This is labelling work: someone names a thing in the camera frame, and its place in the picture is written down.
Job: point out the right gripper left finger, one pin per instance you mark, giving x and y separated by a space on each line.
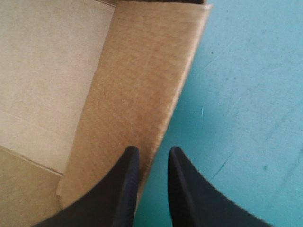
113 201

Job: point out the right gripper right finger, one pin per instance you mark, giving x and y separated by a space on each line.
198 208

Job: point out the brown cardboard box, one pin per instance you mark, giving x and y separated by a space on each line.
132 82

